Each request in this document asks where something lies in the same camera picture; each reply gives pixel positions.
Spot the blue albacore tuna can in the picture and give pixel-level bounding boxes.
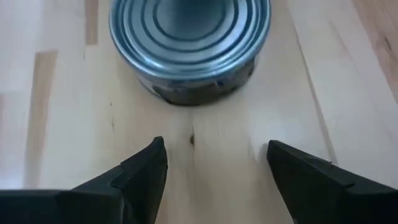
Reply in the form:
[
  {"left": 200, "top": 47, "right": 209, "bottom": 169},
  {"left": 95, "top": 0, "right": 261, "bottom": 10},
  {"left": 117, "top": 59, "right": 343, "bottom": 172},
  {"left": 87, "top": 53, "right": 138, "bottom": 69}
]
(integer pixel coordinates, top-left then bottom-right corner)
[{"left": 108, "top": 0, "right": 272, "bottom": 106}]

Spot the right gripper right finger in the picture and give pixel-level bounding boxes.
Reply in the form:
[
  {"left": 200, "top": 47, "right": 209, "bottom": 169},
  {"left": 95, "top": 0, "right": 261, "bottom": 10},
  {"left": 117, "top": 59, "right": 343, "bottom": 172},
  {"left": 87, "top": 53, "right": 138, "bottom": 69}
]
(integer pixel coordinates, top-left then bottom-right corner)
[{"left": 267, "top": 139, "right": 398, "bottom": 224}]

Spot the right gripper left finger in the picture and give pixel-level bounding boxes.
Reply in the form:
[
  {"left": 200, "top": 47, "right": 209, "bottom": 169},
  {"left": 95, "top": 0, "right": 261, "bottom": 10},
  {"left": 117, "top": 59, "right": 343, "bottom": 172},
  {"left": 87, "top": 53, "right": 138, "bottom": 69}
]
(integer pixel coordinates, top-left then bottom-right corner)
[{"left": 0, "top": 136, "right": 169, "bottom": 224}]

